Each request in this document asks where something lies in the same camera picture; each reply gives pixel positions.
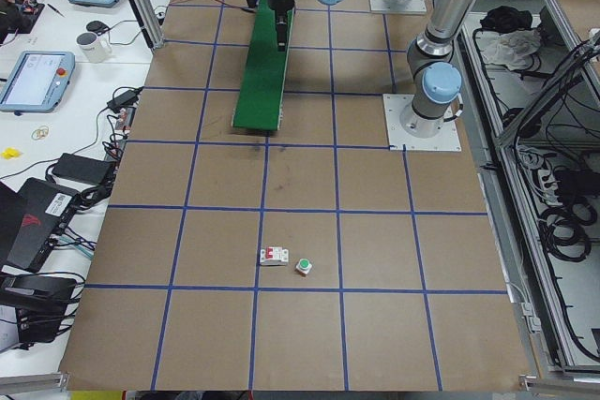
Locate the green conveyor belt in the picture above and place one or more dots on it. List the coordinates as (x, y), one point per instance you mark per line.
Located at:
(259, 104)

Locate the black power adapter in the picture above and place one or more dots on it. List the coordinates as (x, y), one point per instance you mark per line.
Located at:
(83, 169)

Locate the white mug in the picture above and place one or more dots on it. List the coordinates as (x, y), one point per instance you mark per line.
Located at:
(95, 49)

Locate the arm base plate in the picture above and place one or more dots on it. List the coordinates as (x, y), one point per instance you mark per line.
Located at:
(407, 131)
(404, 7)

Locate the blue teach pendant near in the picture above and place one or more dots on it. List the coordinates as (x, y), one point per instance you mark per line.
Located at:
(38, 82)

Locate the green push button switch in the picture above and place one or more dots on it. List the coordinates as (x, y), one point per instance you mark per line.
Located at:
(303, 266)

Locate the white circuit breaker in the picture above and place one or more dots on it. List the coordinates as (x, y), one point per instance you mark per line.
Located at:
(274, 256)

